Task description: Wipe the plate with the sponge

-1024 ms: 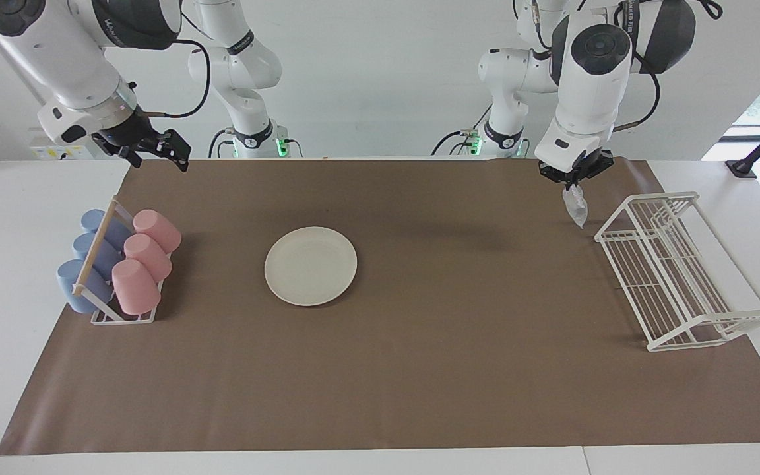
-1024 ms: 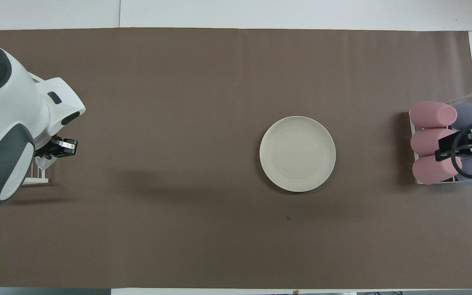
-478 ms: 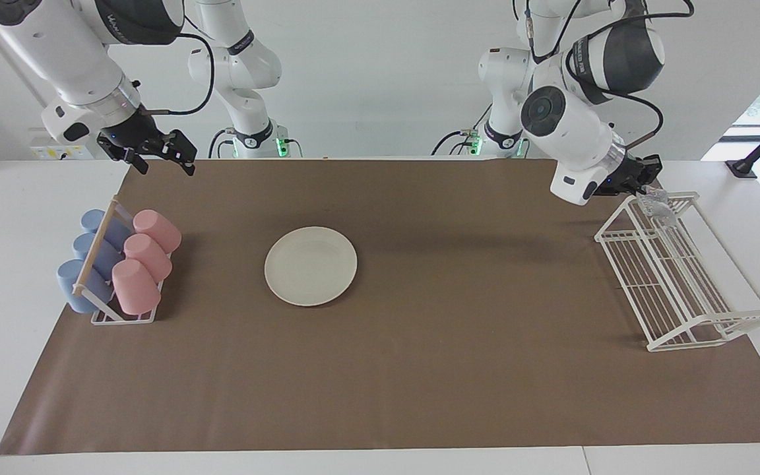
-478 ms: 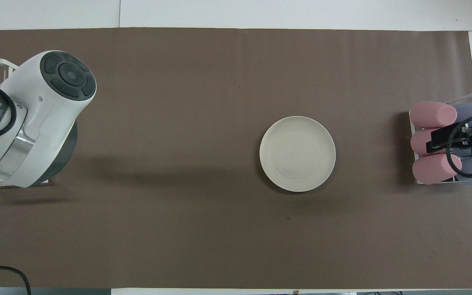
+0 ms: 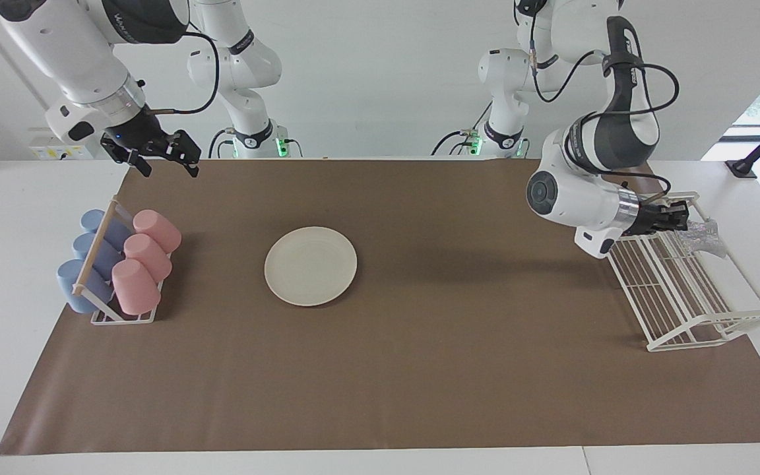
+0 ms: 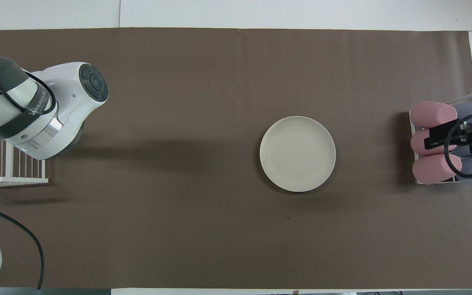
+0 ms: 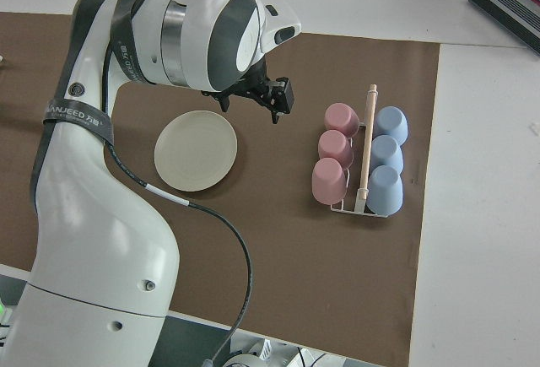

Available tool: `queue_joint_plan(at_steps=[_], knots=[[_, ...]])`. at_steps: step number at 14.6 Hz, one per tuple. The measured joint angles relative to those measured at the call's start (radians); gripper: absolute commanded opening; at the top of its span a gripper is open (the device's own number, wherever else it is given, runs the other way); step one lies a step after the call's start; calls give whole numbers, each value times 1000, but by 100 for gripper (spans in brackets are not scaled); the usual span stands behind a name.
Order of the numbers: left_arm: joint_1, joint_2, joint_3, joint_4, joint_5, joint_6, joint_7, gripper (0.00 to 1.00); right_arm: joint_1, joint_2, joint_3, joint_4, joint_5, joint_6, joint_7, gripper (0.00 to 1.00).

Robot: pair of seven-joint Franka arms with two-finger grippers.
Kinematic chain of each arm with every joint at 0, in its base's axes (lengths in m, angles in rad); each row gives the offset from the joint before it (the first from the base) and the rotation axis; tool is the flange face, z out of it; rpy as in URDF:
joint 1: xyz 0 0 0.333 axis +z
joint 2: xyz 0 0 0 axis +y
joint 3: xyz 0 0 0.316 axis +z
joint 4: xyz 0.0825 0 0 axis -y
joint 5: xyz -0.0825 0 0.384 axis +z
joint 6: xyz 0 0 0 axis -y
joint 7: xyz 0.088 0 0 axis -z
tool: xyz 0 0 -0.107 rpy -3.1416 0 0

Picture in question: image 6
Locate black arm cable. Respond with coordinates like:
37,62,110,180
444,113,472,179
0,61,56,290

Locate brown paper table mat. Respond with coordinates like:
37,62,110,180
0,27,472,289

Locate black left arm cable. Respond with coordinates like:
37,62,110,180
0,61,56,290

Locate white wire dish rack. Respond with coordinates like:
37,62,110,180
0,125,49,188

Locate round cream plate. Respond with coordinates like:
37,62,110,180
259,116,337,193

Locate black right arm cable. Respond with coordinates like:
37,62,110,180
444,113,472,179

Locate pink plastic cup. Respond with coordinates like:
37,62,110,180
409,101,458,129
411,129,446,156
412,154,463,185

